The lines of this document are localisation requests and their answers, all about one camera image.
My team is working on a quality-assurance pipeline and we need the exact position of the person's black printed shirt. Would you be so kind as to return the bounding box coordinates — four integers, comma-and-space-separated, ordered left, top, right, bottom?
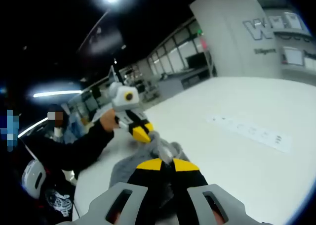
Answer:
9, 135, 79, 225

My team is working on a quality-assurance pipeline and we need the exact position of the black monitor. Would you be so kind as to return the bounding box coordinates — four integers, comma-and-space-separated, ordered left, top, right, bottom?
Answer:
185, 52, 211, 67

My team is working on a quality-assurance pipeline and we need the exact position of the white paper sheet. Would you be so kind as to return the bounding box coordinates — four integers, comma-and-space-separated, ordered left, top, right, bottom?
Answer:
204, 114, 292, 153

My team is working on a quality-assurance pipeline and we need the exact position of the dark hanging screen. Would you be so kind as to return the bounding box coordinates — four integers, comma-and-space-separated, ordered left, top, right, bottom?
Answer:
79, 8, 124, 56

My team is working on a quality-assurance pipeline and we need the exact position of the grey metal storage shelf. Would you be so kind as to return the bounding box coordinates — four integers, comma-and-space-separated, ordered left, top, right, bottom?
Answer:
273, 9, 316, 75

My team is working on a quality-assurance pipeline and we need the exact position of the grey towel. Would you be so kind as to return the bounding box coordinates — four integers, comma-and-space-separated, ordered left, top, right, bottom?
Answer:
109, 131, 191, 189

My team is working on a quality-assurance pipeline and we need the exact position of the grey cabinet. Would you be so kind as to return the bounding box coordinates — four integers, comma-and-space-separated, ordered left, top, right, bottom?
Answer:
158, 70, 217, 90

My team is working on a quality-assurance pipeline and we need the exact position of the white chest-worn device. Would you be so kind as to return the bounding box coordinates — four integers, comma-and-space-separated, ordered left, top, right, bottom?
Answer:
21, 159, 47, 200

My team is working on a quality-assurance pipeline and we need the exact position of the person's left hand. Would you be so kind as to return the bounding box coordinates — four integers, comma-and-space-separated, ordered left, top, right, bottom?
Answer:
100, 109, 121, 132

